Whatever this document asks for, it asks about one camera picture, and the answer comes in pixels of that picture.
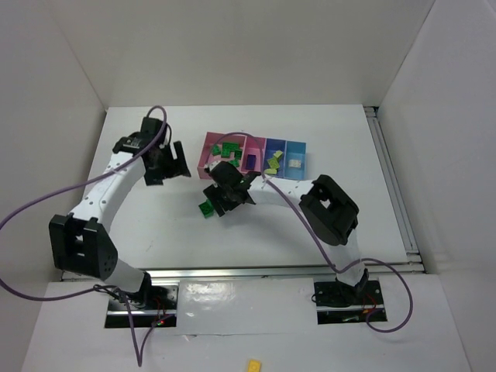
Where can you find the lime lego brick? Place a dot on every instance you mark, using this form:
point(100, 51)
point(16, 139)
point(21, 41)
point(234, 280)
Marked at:
point(273, 163)

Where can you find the green lego brick bottom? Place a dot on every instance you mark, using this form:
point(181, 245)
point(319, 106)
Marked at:
point(228, 147)

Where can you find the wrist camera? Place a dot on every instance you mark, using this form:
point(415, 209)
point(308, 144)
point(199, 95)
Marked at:
point(208, 168)
point(129, 144)

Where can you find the small pink container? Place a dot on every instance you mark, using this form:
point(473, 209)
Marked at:
point(254, 146)

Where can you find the aluminium rail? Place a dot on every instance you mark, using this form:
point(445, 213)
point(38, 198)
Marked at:
point(414, 258)
point(223, 272)

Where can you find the purple blue container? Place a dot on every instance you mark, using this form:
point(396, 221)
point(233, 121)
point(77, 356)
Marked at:
point(273, 145)

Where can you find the beige lego brick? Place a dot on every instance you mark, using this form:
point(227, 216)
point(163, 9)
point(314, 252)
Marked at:
point(295, 163)

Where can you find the large pink container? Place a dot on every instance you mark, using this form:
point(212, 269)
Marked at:
point(211, 139)

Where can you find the aluminium rail front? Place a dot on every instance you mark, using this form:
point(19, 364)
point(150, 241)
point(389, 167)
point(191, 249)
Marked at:
point(223, 272)

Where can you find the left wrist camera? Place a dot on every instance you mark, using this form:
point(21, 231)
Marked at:
point(129, 144)

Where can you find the green L-shaped lego brick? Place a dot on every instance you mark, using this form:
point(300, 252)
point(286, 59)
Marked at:
point(216, 150)

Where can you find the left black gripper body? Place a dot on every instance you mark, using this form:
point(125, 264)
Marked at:
point(167, 163)

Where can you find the purple lego brick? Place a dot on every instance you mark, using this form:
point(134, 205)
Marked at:
point(251, 162)

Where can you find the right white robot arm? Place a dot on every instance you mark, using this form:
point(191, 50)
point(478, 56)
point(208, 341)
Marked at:
point(326, 210)

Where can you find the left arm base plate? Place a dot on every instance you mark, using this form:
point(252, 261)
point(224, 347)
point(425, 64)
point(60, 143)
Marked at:
point(160, 310)

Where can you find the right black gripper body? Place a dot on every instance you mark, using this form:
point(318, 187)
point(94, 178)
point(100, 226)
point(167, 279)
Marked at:
point(223, 198)

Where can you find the aluminium rail right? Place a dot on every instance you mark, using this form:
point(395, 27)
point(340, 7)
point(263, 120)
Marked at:
point(414, 258)

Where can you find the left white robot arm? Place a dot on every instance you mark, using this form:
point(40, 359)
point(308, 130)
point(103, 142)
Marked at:
point(80, 240)

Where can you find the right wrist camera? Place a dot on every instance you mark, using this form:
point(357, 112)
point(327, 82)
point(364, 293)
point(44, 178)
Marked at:
point(208, 168)

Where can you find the yellow lego brick foreground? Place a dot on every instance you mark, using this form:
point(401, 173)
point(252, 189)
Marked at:
point(254, 366)

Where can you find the lime lego in container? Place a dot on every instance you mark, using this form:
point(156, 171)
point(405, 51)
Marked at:
point(278, 155)

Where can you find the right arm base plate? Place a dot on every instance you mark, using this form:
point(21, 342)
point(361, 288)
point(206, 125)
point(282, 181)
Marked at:
point(333, 307)

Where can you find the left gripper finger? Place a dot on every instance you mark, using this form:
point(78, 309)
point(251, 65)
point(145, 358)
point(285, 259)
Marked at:
point(181, 166)
point(154, 177)

